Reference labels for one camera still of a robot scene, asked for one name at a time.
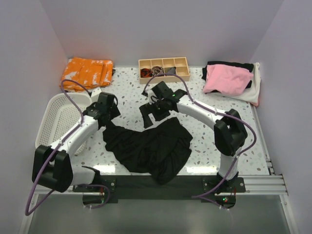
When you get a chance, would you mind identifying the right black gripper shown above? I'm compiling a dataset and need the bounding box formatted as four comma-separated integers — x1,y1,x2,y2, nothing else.
140,98,171,128

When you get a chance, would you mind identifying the black t-shirt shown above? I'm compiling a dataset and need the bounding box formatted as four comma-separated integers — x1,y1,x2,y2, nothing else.
201,60,254,95
103,117,193,185

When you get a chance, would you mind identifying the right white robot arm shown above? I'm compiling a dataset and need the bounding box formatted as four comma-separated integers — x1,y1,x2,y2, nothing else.
139,81,248,192

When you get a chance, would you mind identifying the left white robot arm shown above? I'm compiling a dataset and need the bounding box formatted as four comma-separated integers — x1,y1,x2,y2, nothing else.
32,92,120,193

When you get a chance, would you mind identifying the orange white folded cloth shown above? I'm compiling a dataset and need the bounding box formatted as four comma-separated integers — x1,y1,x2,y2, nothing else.
60,57,114,92

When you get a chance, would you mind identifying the orange black rolled sock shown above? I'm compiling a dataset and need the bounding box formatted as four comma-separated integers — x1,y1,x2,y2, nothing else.
140,68,152,78

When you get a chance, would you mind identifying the brown patterned rolled sock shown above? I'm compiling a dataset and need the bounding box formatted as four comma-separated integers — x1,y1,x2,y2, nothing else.
152,66,164,77

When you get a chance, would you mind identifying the wooden compartment tray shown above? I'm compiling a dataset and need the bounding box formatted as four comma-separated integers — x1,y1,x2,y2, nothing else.
138,57,191,84

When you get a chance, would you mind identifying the white plastic perforated basket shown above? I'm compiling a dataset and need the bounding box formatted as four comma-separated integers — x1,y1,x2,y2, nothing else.
35,93,98,156

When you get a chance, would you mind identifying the grey folded sock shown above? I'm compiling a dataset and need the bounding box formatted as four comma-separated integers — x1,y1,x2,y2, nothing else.
164,67,176,75

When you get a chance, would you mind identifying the pink folded t-shirt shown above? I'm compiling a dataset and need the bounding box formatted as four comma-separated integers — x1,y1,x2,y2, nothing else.
203,64,254,96

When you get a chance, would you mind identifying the white folded t-shirt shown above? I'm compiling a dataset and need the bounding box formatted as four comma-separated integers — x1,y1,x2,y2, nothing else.
234,62,261,106

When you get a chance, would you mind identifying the black folded t-shirt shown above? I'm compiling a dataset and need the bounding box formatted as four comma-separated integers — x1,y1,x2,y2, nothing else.
201,60,254,95

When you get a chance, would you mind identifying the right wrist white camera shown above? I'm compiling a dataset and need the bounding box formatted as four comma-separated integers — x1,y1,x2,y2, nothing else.
146,89,159,102

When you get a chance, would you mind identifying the wrist white camera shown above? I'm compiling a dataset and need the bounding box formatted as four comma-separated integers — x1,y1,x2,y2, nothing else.
146,89,159,102
90,88,102,98

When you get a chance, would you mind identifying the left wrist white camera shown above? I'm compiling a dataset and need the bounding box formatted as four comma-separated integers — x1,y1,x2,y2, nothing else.
90,88,102,98

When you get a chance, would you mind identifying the black mounting base plate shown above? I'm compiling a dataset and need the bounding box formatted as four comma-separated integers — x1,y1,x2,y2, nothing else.
72,175,245,205

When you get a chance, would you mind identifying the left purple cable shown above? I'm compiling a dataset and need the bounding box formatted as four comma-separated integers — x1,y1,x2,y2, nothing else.
25,79,109,216

